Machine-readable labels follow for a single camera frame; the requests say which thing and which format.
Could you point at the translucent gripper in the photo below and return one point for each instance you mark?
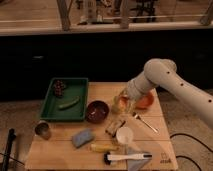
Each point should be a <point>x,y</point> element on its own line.
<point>131,103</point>

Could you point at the small orange apple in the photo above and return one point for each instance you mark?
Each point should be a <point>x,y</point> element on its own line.
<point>124,101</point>

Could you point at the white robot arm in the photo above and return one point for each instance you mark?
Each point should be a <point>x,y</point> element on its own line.
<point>162,73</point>

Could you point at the green plastic cup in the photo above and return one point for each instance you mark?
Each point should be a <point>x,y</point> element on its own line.
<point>115,106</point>

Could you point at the white paper cup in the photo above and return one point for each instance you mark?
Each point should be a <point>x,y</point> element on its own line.
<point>124,136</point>

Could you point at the metal cup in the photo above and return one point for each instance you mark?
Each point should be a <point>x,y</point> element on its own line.
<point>42,129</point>

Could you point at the orange bowl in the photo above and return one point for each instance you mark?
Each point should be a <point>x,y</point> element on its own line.
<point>145,102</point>

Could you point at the wooden block eraser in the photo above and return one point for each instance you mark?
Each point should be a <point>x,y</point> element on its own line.
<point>114,125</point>

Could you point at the dark red bowl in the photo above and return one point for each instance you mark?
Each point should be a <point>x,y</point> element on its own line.
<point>96,112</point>

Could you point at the silver fork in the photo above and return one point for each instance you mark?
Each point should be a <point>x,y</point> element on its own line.
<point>140,121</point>

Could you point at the yellow banana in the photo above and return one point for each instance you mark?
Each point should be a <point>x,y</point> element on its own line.
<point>102,148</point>

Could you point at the green plastic tray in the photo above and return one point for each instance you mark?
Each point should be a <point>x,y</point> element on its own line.
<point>75,87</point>

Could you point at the blue sponge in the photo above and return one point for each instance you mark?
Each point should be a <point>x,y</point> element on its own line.
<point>82,137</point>

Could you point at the green cucumber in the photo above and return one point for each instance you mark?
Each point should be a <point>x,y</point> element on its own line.
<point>69,104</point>

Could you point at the grey cloth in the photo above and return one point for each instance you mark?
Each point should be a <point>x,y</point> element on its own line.
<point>136,165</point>

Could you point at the dark grape bunch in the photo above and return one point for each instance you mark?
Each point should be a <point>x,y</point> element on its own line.
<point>58,88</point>

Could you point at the black stand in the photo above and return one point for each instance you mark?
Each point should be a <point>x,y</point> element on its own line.
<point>6,155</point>

